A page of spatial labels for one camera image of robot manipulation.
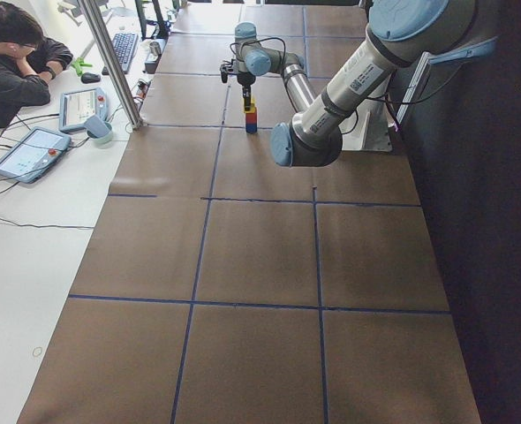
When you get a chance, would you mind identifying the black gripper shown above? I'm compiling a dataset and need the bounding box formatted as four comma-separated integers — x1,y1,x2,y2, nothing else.
237,72,255,110

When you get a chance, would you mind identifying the yellow wooden block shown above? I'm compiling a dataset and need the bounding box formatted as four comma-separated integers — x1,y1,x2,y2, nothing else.
243,102,256,114

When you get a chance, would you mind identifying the red wooden block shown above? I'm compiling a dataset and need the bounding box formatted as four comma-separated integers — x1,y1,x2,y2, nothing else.
245,112,257,125

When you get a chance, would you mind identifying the blue wooden block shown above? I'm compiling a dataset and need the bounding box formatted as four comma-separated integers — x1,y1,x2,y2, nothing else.
245,123,257,133

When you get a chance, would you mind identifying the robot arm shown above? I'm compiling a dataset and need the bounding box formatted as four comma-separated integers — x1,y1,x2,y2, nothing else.
229,1,500,167

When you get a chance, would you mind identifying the metal cup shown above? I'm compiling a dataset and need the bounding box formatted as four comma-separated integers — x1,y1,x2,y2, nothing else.
149,42,162,57

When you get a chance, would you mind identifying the black keyboard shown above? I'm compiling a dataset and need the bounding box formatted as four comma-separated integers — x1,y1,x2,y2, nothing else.
111,32,139,74

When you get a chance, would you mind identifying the light green bowl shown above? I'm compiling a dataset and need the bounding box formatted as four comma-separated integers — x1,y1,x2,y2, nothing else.
84,115,113,148

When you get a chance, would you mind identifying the black computer mouse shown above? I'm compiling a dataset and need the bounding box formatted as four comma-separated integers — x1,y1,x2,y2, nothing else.
80,72,101,84

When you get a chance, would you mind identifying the far blue teach pendant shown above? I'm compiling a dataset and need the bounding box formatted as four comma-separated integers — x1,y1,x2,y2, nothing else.
58,87,109,133

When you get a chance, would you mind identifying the blue teach pendant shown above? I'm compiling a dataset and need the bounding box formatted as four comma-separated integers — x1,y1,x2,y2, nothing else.
58,87,109,133
0,127,72,184

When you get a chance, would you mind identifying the green hand tool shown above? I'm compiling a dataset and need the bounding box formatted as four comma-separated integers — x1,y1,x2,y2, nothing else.
72,57,92,76

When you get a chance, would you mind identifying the near blue teach pendant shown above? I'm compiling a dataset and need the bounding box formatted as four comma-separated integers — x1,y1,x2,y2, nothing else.
0,127,72,184

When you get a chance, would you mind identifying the black control cabinet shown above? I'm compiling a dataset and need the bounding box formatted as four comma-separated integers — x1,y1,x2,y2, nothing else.
402,1,521,423

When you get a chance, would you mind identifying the person in black jacket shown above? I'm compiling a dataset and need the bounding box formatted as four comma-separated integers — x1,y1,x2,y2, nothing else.
0,1,73,129

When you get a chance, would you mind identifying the white side desk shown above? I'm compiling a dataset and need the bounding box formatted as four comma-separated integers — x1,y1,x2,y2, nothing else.
0,70,132,423

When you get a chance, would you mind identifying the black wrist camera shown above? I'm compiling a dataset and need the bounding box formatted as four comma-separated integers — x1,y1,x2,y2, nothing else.
219,61,238,84

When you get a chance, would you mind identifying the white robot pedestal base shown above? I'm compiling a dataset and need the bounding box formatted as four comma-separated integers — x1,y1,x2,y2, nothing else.
339,100,392,152

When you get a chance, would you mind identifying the aluminium frame post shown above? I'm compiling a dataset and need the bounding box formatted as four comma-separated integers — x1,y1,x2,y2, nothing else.
79,0,143,130

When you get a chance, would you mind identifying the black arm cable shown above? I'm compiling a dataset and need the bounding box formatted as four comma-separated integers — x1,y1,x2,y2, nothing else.
228,36,464,133

